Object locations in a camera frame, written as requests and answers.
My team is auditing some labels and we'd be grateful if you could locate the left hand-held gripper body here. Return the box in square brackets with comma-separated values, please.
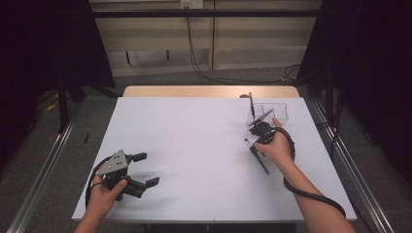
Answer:
[95, 149, 138, 202]

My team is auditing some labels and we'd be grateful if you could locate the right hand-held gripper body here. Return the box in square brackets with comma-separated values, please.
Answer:
[247, 109, 277, 146]

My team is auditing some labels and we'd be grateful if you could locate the clear plastic box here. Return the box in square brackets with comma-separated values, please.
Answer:
[246, 102, 290, 131]

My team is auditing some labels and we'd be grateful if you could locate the black and gold makeup brush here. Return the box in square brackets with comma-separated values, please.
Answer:
[248, 92, 256, 120]

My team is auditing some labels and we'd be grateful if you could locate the black makeup brush silver ferrule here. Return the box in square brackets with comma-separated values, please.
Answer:
[244, 138, 270, 176]

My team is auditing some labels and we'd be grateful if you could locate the person's right hand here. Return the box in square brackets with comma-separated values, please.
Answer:
[253, 117, 294, 169]

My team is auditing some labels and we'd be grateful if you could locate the person's left hand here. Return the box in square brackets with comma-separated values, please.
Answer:
[86, 175, 128, 221]

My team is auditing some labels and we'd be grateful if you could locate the black metal stand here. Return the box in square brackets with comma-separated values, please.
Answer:
[325, 70, 336, 126]
[56, 73, 70, 134]

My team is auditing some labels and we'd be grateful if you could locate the wooden table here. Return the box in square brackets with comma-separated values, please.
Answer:
[121, 84, 301, 99]

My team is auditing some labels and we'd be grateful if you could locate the black curtain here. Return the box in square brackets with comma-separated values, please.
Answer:
[0, 0, 117, 169]
[295, 0, 412, 187]

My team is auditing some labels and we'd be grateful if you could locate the white power socket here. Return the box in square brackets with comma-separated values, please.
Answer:
[180, 0, 204, 10]

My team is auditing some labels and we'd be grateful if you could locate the aluminium floor rail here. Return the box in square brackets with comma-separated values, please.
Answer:
[6, 102, 84, 233]
[310, 97, 395, 233]

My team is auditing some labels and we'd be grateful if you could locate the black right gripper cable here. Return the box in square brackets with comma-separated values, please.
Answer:
[271, 126, 347, 218]

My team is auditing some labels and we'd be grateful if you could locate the black power cable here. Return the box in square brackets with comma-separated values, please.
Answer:
[185, 7, 302, 85]

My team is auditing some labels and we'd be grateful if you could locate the black horizontal frame bar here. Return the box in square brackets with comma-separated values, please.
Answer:
[64, 9, 325, 19]

